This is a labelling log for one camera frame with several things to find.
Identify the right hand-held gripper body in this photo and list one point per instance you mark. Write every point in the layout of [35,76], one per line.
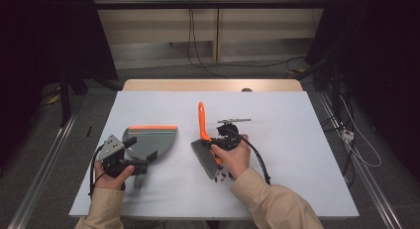
[228,133]

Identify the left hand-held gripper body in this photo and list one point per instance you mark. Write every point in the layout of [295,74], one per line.
[110,148]

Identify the grey dustpan with orange edge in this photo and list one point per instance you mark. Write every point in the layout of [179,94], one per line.
[155,139]

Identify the orange brush with grey bristles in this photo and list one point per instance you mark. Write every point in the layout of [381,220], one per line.
[203,123]

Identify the person's right hand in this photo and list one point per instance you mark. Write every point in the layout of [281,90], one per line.
[236,159]

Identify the person's left hand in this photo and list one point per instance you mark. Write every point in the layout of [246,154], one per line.
[110,182]

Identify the dark round desk grommet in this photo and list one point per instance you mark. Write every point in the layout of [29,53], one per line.
[246,90]

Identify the black metal stand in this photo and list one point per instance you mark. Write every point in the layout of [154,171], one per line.
[65,96]

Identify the yellow floor tape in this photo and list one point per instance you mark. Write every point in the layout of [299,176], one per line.
[54,99]

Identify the beige wooden cabinet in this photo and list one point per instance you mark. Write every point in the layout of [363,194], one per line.
[148,27]

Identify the black curtain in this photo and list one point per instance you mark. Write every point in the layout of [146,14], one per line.
[379,57]
[43,50]

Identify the white power adapter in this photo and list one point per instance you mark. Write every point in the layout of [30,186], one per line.
[347,135]

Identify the black horizontal metal bar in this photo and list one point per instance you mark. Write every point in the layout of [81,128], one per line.
[211,4]

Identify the aluminium floor rail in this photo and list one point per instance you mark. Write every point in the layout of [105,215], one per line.
[43,176]
[366,176]

